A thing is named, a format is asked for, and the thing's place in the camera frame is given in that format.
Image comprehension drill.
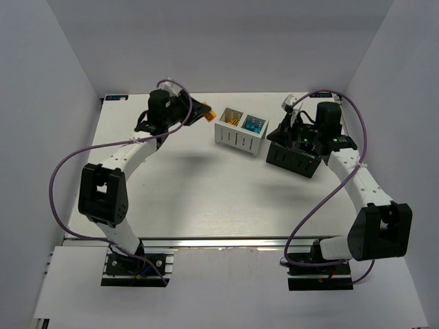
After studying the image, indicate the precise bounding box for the orange rectangular lego brick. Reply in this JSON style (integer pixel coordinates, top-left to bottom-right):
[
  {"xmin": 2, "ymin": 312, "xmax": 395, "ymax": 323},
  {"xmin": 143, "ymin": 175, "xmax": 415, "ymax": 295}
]
[{"xmin": 202, "ymin": 102, "xmax": 217, "ymax": 122}]

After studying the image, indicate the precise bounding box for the cyan rounded lego brick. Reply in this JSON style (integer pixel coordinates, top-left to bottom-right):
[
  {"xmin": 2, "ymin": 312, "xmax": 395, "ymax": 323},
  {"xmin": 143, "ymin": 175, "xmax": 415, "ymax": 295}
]
[{"xmin": 243, "ymin": 117, "xmax": 265, "ymax": 134}]

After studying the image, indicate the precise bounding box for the orange rounded lego brick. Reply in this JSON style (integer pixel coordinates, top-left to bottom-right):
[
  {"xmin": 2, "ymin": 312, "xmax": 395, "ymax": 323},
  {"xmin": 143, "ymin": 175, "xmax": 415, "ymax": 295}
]
[{"xmin": 228, "ymin": 119, "xmax": 239, "ymax": 126}]

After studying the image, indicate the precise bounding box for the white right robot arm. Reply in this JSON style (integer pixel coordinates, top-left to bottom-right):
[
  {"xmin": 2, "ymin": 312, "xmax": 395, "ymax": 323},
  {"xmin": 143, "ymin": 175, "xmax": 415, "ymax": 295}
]
[{"xmin": 268, "ymin": 95, "xmax": 413, "ymax": 267}]

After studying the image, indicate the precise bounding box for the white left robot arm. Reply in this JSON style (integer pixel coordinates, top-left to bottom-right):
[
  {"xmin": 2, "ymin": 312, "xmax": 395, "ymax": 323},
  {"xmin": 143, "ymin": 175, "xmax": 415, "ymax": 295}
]
[{"xmin": 78, "ymin": 89, "xmax": 215, "ymax": 255}]

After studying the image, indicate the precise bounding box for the black two-compartment container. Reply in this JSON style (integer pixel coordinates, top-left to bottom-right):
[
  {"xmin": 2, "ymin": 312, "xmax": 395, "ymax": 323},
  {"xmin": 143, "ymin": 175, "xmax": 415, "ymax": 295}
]
[{"xmin": 265, "ymin": 141, "xmax": 322, "ymax": 178}]

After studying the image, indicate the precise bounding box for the blue right corner sticker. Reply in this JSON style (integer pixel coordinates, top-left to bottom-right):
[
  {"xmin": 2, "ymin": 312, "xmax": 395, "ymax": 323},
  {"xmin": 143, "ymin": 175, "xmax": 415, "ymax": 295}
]
[{"xmin": 309, "ymin": 91, "xmax": 333, "ymax": 98}]

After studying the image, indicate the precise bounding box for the blue corner sticker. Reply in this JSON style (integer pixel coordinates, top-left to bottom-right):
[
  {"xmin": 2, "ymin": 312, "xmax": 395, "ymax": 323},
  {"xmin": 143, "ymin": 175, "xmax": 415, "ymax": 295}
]
[
  {"xmin": 309, "ymin": 91, "xmax": 333, "ymax": 98},
  {"xmin": 104, "ymin": 95, "xmax": 128, "ymax": 101}
]

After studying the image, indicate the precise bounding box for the white two-compartment container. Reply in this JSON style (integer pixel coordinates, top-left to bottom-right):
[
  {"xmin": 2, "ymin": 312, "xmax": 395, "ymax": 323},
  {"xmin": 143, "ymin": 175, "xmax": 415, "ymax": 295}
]
[{"xmin": 214, "ymin": 108, "xmax": 270, "ymax": 157}]

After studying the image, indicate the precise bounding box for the blue left corner sticker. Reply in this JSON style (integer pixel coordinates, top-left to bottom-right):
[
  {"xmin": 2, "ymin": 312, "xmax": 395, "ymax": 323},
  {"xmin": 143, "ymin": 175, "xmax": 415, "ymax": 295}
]
[{"xmin": 104, "ymin": 95, "xmax": 128, "ymax": 101}]

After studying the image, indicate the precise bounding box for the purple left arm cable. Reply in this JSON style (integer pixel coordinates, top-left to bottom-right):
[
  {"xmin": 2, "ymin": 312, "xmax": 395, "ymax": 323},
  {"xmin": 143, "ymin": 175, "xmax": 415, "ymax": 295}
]
[{"xmin": 49, "ymin": 80, "xmax": 193, "ymax": 287}]

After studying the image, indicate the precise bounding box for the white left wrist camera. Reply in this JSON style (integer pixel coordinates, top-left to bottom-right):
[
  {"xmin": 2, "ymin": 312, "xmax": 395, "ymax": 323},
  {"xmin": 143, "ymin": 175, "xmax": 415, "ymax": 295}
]
[{"xmin": 157, "ymin": 81, "xmax": 182, "ymax": 97}]

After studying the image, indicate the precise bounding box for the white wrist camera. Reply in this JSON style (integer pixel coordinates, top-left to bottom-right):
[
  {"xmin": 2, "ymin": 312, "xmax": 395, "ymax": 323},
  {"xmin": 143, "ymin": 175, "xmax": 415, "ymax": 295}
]
[
  {"xmin": 157, "ymin": 81, "xmax": 182, "ymax": 97},
  {"xmin": 281, "ymin": 94, "xmax": 302, "ymax": 127}
]

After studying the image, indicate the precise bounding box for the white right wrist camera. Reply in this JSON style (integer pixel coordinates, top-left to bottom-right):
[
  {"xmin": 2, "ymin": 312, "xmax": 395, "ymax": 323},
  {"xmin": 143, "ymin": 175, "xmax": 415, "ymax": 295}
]
[{"xmin": 281, "ymin": 94, "xmax": 302, "ymax": 127}]

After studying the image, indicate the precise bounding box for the aluminium front rail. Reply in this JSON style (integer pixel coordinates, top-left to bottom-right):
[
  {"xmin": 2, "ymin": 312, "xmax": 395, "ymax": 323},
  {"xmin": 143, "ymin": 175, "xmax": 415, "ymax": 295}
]
[{"xmin": 63, "ymin": 236, "xmax": 327, "ymax": 250}]

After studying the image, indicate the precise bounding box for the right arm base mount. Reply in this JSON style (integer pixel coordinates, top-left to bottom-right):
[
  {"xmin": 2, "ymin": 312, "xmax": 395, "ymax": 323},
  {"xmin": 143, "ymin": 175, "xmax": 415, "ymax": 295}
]
[{"xmin": 280, "ymin": 257, "xmax": 353, "ymax": 291}]

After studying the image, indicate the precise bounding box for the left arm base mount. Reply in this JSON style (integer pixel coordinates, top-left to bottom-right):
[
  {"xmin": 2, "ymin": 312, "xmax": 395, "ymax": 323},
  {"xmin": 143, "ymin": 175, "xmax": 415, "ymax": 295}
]
[{"xmin": 101, "ymin": 247, "xmax": 176, "ymax": 288}]

